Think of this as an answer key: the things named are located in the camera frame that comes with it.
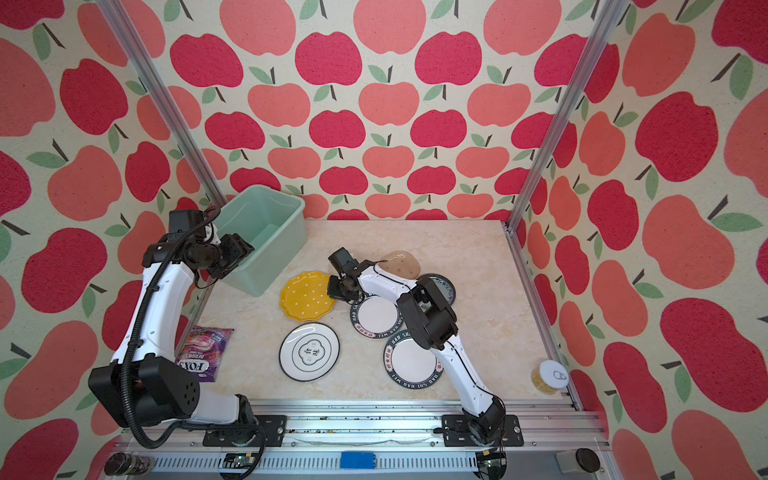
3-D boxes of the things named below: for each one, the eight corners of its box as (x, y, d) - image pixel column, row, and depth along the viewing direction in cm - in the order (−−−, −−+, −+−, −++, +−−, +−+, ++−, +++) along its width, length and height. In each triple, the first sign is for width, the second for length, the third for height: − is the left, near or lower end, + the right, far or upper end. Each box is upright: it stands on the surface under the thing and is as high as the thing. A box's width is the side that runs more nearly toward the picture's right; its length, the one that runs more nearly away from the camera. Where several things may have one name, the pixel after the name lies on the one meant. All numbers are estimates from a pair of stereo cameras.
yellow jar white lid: (534, 394, 82) (545, 387, 77) (526, 367, 87) (535, 359, 82) (560, 394, 82) (573, 387, 77) (551, 367, 87) (562, 359, 82)
